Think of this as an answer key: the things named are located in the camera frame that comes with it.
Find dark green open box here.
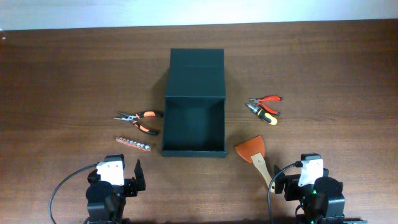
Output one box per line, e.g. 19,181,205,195
161,49,226,158

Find yellow black stubby screwdriver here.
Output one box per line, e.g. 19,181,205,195
246,103,277,125

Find orange black long-nose pliers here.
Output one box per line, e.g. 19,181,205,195
114,110,164,136

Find small red cutting pliers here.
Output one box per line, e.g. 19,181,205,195
249,95,283,116

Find right black cable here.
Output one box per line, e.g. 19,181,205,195
267,161,303,224

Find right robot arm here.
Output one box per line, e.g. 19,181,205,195
274,166,367,224

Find orange scraper wooden handle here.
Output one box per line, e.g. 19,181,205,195
234,136,275,193

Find black cable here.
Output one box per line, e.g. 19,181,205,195
267,161,303,224
48,162,100,224

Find left black cable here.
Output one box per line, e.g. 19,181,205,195
48,162,100,224

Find orange socket bit rail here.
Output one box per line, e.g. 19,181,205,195
115,136,151,152

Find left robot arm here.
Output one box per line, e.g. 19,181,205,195
86,154,146,224

